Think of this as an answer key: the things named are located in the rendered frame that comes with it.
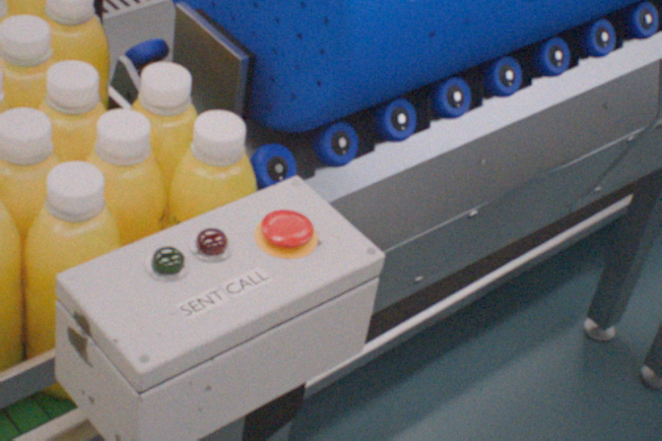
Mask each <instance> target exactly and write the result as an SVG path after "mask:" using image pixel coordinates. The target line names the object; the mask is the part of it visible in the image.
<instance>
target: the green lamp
mask: <svg viewBox="0 0 662 441"><path fill-rule="evenodd" d="M151 264H152V267H153V269H154V270H155V271H156V272H158V273H160V274H164V275H174V274H177V273H179V272H181V271H182V270H183V268H184V265H185V260H184V255H183V253H182V251H181V250H180V249H178V248H176V247H173V246H162V247H160V248H158V249H156V250H155V251H154V253H153V257H152V261H151Z"/></svg>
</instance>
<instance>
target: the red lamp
mask: <svg viewBox="0 0 662 441"><path fill-rule="evenodd" d="M195 247H196V248H197V250H198V251H201V252H202V253H204V254H207V255H219V254H221V253H223V252H225V251H226V249H227V247H228V240H227V236H226V235H225V234H224V233H223V232H222V231H220V230H219V229H216V228H206V229H203V230H202V231H199V232H198V234H197V236H196V238H195Z"/></svg>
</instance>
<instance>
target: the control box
mask: <svg viewBox="0 0 662 441"><path fill-rule="evenodd" d="M278 210H292V211H296V212H299V213H301V214H303V215H305V216H306V217H308V218H309V219H310V221H311V222H312V225H313V234H312V237H311V239H310V240H309V241H308V242H307V243H306V244H304V245H302V246H300V247H293V248H290V247H281V246H278V245H275V244H273V243H271V242H270V241H268V240H267V239H266V238H265V237H264V235H263V233H262V230H261V224H262V221H263V219H264V217H265V216H266V215H268V214H269V213H271V212H274V211H278ZM206 228H216V229H219V230H220V231H222V232H223V233H224V234H225V235H226V236H227V240H228V247H227V249H226V251H225V252H223V253H221V254H219V255H207V254H204V253H202V252H201V251H198V250H197V248H196V247H195V238H196V236H197V234H198V232H199V231H202V230H203V229H206ZM162 246H173V247H176V248H178V249H180V250H181V251H182V253H183V255H184V260H185V265H184V268H183V270H182V271H181V272H179V273H177V274H174V275H164V274H160V273H158V272H156V271H155V270H154V269H153V267H152V264H151V261H152V257H153V253H154V251H155V250H156V249H158V248H160V247H162ZM384 260H385V254H384V253H383V252H381V251H380V250H379V249H378V248H377V247H375V246H374V245H373V244H372V243H371V242H370V241H369V240H368V239H367V238H365V237H364V236H363V235H362V234H361V233H360V232H359V231H358V230H357V229H356V228H355V227H354V226H353V225H352V224H351V223H349V222H348V221H347V220H346V219H344V218H343V217H342V216H341V215H340V214H339V213H338V212H337V211H336V210H334V209H333V208H332V207H331V206H330V205H329V204H328V203H327V202H326V201H324V200H323V199H322V197H321V196H320V195H318V194H317V193H316V192H315V191H313V190H312V189H311V188H310V187H309V186H308V185H307V184H306V183H305V182H303V181H302V180H301V179H300V178H299V177H297V176H296V177H293V178H291V179H287V180H285V181H283V182H280V183H278V184H275V185H273V186H271V187H268V188H266V189H263V190H261V191H258V192H255V193H253V194H250V195H248V196H245V197H243V199H240V200H238V201H236V202H233V203H231V204H228V205H225V206H222V207H220V208H218V209H215V210H214V211H211V212H209V213H206V214H204V215H202V216H198V217H196V218H193V219H191V220H187V221H185V222H182V223H180V224H177V225H175V226H171V227H170V228H169V229H167V230H164V231H162V232H159V233H157V234H155V235H152V236H150V237H146V238H144V239H141V240H139V241H137V242H134V243H132V244H129V245H127V246H124V247H121V248H119V249H116V250H114V251H111V252H109V254H106V255H104V256H102V257H99V258H96V259H94V260H92V261H89V262H87V263H85V264H82V265H80V266H76V267H74V268H71V269H69V270H67V271H64V272H62V273H59V274H58V275H57V276H56V283H55V295H57V297H58V300H56V302H55V378H56V380H57V381H58V383H59V384H60V385H61V386H62V388H63V389H64V390H65V391H67V392H68V394H69V395H70V396H71V397H72V399H73V400H74V401H75V403H76V405H77V406H78V407H79V408H80V410H81V411H82V412H83V413H84V415H85V416H86V417H87V418H88V419H89V421H90V422H92V423H93V424H94V426H95V427H96V429H97V430H98V432H99V433H100V434H101V436H102V437H103V438H104V439H105V441H198V439H200V438H201V437H203V436H205V435H207V434H209V433H211V432H214V431H216V430H218V429H219V428H221V427H223V426H225V425H227V424H229V423H231V422H233V421H234V420H235V419H236V418H239V417H241V416H243V415H245V414H247V413H249V412H251V411H252V410H255V409H257V408H259V407H261V406H263V405H266V404H267V403H269V402H271V401H273V400H275V399H277V397H279V396H281V395H283V394H284V393H286V392H288V391H289V390H292V389H294V388H296V387H298V386H299V385H301V384H303V383H305V382H307V381H309V380H311V379H313V378H315V377H316V376H318V375H321V374H323V372H325V371H327V370H329V369H331V368H332V367H334V366H336V365H338V364H340V363H342V362H344V361H346V360H348V359H349V358H352V357H354V356H356V355H358V354H360V353H361V352H362V351H363V350H364V342H365V337H366V333H367V328H368V324H369V320H370V314H371V310H372V306H373V302H374V298H375V293H376V288H377V284H378V275H379V274H380V273H382V269H383V264H384ZM255 272H256V273H257V274H259V275H260V276H261V277H262V278H263V279H266V278H268V277H269V279H267V280H265V281H263V280H262V279H261V278H260V277H259V276H257V275H256V274H255ZM247 276H250V277H251V278H252V279H253V280H254V281H255V282H258V281H262V282H261V283H256V284H254V283H253V282H252V281H251V280H250V279H249V278H248V277H247ZM240 279H242V280H244V281H246V282H248V283H250V284H246V285H244V290H242V286H241V283H240ZM231 283H234V284H231ZM228 284H231V285H229V286H228V290H229V291H231V292H238V291H239V290H240V289H241V292H239V293H235V294H233V293H228V292H227V290H226V288H227V285H228ZM251 284H253V285H251ZM216 290H219V291H217V292H216V294H217V295H218V296H219V297H220V298H221V299H222V300H221V299H220V298H219V297H218V296H216V295H215V294H214V293H213V294H209V293H211V292H213V291H216ZM207 294H208V295H209V296H210V297H211V298H212V299H213V301H214V302H215V303H210V302H205V301H200V300H199V301H200V302H201V303H203V304H204V305H205V306H206V308H205V307H204V306H203V305H201V304H200V303H199V302H198V301H197V300H196V299H203V300H207V301H211V300H210V299H209V298H208V297H207V296H206V295H207ZM193 300H194V302H192V303H190V304H191V305H192V306H194V305H196V304H198V305H197V306H195V307H194V308H195V309H196V310H197V309H199V308H202V309H200V310H198V311H196V312H195V311H194V310H193V309H192V308H191V307H190V306H189V304H188V302H191V301H193ZM182 305H186V306H183V307H182V308H183V309H189V310H191V311H192V313H191V315H190V316H186V315H188V313H190V311H187V310H181V309H180V306H182Z"/></svg>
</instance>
